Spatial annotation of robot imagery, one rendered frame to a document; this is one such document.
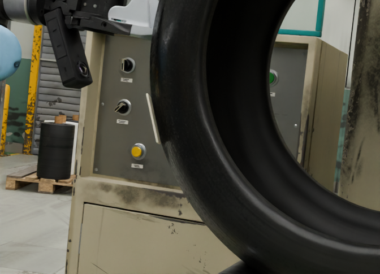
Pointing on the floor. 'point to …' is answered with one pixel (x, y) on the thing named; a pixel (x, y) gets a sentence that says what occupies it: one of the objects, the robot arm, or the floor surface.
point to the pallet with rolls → (51, 157)
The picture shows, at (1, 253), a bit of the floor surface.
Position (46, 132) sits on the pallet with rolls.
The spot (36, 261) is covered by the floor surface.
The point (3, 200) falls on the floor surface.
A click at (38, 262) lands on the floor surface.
